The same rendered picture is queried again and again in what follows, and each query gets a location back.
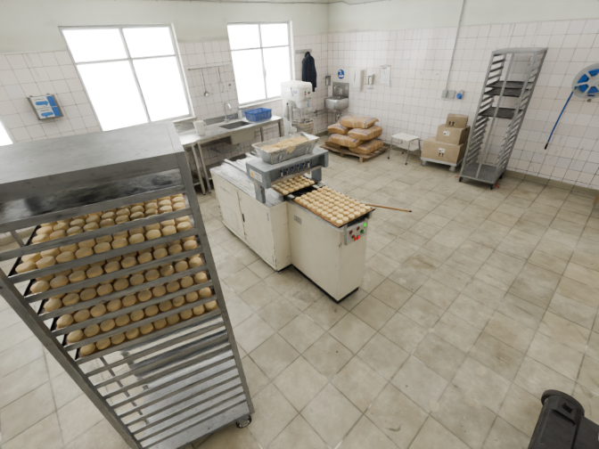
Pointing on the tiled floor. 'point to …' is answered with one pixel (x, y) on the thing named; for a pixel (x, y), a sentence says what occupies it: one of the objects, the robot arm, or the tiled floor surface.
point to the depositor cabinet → (255, 216)
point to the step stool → (406, 143)
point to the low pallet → (355, 152)
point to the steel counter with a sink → (240, 133)
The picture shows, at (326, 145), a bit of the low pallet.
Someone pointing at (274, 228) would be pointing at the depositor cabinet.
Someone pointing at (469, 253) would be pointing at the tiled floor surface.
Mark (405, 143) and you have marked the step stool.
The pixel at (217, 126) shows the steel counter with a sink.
